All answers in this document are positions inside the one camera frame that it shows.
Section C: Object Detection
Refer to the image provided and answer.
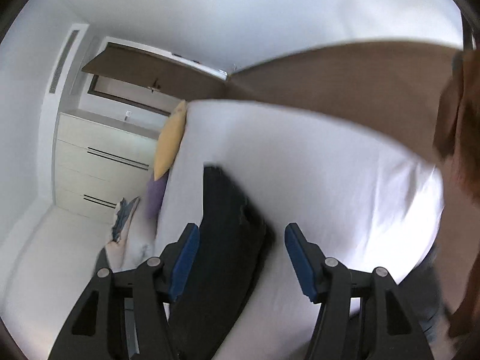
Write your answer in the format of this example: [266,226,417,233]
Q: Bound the black embroidered pants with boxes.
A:
[169,166,275,359]

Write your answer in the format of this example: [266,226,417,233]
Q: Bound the folded beige duvet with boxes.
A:
[103,195,157,272]

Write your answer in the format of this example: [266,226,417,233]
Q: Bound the white bed mattress sheet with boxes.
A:
[155,100,444,359]

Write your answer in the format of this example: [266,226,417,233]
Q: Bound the purple cushion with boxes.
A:
[145,172,169,219]

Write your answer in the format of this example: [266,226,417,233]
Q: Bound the yellow cushion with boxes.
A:
[153,101,187,181]

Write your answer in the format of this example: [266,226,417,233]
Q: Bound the brown satin cloth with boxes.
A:
[430,49,480,342]

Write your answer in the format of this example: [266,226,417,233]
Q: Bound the brown wooden door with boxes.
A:
[82,43,225,101]

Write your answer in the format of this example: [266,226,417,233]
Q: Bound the cream wardrobe with black handles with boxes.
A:
[54,110,159,223]

